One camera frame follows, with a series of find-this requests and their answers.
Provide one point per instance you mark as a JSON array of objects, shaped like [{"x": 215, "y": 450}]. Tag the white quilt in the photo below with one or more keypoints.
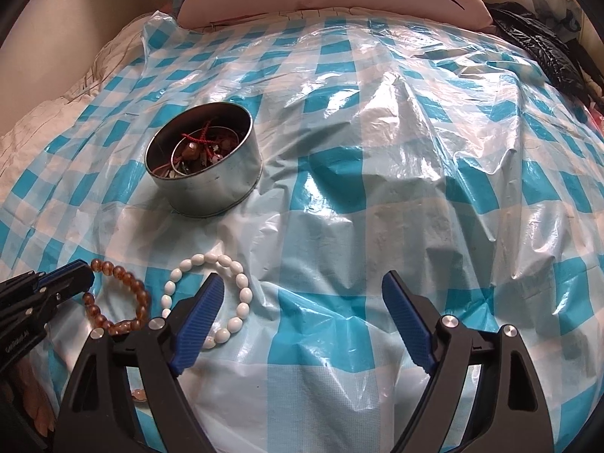
[{"x": 71, "y": 80}]

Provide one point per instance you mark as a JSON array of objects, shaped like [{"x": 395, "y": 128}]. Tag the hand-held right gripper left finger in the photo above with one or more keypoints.
[{"x": 198, "y": 321}]

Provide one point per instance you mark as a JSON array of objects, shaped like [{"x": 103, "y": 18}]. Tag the black puffer jacket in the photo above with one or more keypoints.
[{"x": 542, "y": 47}]

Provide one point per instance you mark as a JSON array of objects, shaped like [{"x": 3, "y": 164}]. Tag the round metal tin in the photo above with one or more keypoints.
[{"x": 212, "y": 193}]

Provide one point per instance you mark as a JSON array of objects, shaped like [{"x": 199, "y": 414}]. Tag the person's left hand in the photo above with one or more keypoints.
[{"x": 37, "y": 391}]

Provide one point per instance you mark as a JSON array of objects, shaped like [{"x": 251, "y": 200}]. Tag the blue checkered plastic sheet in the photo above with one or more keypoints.
[{"x": 354, "y": 198}]

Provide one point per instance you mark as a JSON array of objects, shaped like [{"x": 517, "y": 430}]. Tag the jewelry heap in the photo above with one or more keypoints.
[{"x": 198, "y": 160}]

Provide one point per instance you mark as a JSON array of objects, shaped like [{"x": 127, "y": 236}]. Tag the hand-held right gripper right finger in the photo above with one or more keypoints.
[{"x": 408, "y": 321}]

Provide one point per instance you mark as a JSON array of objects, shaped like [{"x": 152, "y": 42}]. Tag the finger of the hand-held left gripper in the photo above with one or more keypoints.
[
  {"x": 63, "y": 277},
  {"x": 49, "y": 306}
]

